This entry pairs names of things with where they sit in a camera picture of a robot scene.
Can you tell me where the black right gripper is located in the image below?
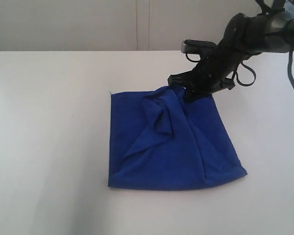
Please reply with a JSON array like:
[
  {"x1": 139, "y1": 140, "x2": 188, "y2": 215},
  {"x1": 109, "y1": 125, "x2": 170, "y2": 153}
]
[{"x1": 167, "y1": 13, "x2": 266, "y2": 103}]

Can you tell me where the blue towel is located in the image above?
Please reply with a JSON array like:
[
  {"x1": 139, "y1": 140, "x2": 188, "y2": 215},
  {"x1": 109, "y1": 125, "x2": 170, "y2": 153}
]
[{"x1": 108, "y1": 86, "x2": 247, "y2": 191}]

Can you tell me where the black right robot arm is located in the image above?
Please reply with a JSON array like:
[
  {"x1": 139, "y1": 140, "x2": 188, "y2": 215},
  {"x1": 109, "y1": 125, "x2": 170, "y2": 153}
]
[{"x1": 168, "y1": 9, "x2": 294, "y2": 102}]

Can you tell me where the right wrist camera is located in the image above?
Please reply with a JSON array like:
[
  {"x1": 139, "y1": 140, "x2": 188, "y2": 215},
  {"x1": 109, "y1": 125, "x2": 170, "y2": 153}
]
[{"x1": 181, "y1": 39, "x2": 217, "y2": 55}]

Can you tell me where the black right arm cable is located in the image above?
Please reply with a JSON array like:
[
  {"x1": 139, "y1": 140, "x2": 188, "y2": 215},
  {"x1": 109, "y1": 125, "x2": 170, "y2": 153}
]
[{"x1": 185, "y1": 0, "x2": 294, "y2": 102}]

